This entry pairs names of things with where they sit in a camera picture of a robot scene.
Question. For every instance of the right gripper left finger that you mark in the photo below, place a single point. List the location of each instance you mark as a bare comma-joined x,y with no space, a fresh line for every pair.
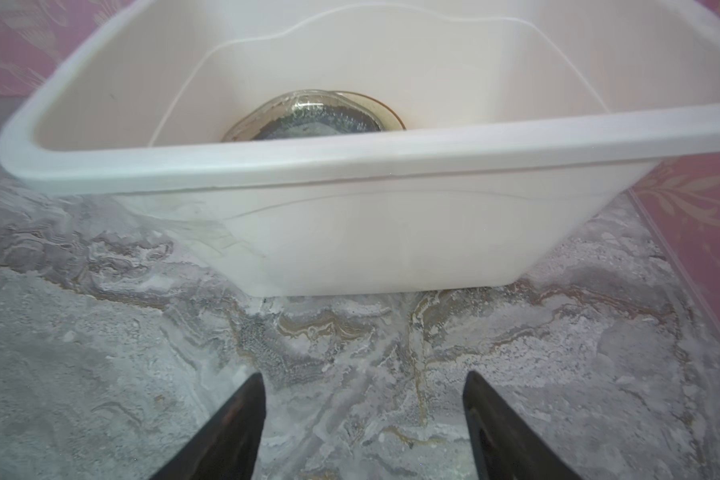
226,447

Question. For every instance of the smoky grey glass plate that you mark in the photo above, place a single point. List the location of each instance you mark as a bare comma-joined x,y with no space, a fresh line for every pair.
315,113

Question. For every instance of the white plastic bin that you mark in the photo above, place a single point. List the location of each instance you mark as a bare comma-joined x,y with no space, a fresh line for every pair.
523,120

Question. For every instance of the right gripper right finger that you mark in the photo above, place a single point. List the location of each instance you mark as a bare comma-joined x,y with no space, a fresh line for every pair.
503,445

